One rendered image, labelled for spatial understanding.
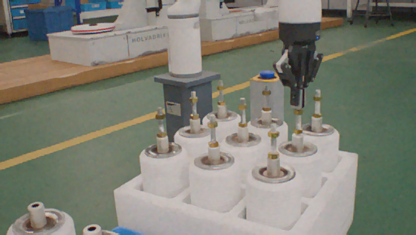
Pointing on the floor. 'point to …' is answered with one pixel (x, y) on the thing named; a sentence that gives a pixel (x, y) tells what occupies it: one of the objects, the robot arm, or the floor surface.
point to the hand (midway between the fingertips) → (298, 97)
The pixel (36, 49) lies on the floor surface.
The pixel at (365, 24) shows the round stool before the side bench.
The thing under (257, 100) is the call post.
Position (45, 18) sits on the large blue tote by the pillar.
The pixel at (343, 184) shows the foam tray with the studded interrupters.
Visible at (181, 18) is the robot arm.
